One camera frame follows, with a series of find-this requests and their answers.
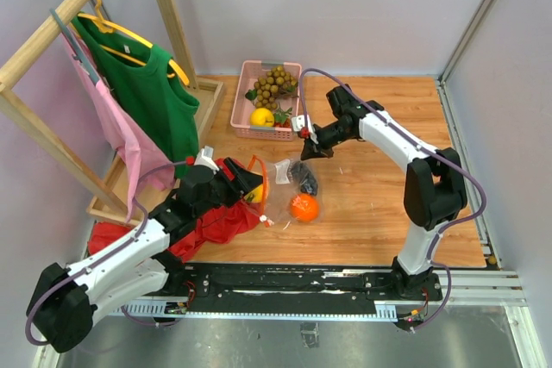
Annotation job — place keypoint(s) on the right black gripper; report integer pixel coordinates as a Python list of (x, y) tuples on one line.
[(310, 150)]

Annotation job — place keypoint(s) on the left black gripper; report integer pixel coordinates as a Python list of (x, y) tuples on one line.
[(243, 182)]

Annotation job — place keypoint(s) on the clear zip bag orange seal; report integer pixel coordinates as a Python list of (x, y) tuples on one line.
[(278, 191)]

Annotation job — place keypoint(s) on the orange fake orange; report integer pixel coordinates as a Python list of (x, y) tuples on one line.
[(304, 207)]

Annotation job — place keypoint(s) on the yellow fake lemon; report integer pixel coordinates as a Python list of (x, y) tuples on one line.
[(262, 117)]

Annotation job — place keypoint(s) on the brown longan fruit bunch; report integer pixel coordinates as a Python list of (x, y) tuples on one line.
[(272, 88)]

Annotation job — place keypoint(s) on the small yellow fake fruit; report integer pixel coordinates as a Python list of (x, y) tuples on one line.
[(256, 195)]

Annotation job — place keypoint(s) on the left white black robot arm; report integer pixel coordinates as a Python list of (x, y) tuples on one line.
[(69, 301)]

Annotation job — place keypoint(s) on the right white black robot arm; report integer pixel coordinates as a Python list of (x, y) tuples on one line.
[(435, 191)]

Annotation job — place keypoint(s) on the dark blueberry cluster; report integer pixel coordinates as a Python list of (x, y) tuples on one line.
[(302, 175)]

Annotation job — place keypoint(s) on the red cloth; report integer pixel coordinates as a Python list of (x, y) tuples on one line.
[(207, 226)]

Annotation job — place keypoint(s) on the pink plastic basket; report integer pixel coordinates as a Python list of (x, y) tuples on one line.
[(242, 109)]

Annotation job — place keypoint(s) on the pink shirt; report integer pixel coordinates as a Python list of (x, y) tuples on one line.
[(145, 162)]

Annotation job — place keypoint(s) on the green shirt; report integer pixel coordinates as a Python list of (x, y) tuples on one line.
[(145, 86)]

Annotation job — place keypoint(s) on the grey clothes hanger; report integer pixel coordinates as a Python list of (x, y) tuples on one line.
[(79, 53)]

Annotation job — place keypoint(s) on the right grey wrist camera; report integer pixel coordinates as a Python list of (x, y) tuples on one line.
[(301, 124)]

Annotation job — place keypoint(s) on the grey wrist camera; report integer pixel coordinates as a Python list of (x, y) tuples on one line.
[(301, 124), (205, 158)]

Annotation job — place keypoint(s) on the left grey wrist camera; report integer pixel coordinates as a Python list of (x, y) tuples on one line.
[(205, 158)]

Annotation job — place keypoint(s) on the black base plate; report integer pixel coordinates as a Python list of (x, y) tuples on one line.
[(296, 289)]

